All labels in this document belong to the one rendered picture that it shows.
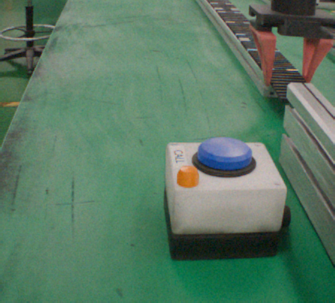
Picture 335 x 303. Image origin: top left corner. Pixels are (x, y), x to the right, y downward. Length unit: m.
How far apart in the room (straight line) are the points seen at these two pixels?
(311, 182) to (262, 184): 0.08
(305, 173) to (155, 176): 0.14
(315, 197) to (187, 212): 0.12
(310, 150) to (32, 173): 0.25
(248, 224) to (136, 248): 0.09
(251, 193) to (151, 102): 0.34
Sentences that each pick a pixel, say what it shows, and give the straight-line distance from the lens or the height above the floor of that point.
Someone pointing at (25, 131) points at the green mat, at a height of 0.78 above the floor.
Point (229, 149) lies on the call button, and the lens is 0.41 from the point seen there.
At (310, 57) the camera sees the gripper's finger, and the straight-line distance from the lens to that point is 0.75.
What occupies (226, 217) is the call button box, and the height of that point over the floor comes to 0.82.
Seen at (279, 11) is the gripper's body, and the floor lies 0.90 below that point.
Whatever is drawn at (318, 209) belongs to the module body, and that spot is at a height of 0.80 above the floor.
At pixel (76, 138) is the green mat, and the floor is 0.78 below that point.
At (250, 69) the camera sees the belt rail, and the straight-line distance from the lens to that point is 0.83.
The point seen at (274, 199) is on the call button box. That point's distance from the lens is 0.40.
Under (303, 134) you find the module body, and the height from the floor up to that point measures 0.84.
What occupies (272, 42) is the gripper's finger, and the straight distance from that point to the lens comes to 0.68.
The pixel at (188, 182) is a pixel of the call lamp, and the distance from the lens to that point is 0.38.
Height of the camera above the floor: 1.02
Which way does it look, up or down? 23 degrees down
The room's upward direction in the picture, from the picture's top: 2 degrees clockwise
